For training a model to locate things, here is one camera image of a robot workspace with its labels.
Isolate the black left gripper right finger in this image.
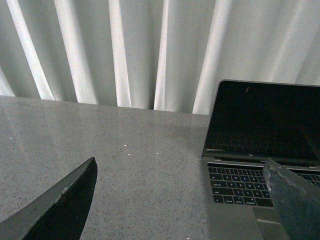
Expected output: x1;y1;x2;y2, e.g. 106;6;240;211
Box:
262;158;320;240

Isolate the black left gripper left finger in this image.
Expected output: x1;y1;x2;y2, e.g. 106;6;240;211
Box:
0;157;98;240

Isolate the grey laptop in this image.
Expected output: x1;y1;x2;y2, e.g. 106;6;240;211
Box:
201;79;320;240

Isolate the white pleated curtain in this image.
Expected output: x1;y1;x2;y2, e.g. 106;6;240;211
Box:
0;0;320;115

